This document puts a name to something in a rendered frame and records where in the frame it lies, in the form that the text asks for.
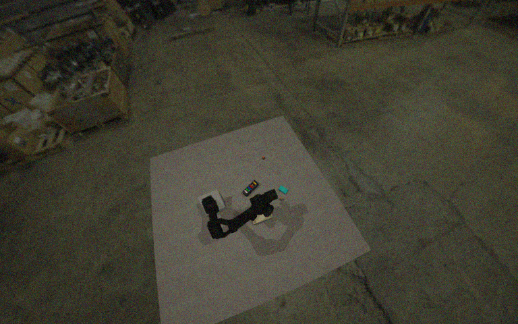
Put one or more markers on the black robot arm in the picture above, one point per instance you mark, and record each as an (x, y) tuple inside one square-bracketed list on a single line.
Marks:
[(260, 205)]

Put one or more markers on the tan rectangular tray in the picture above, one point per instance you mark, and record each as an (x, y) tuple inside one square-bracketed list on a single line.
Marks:
[(261, 218)]

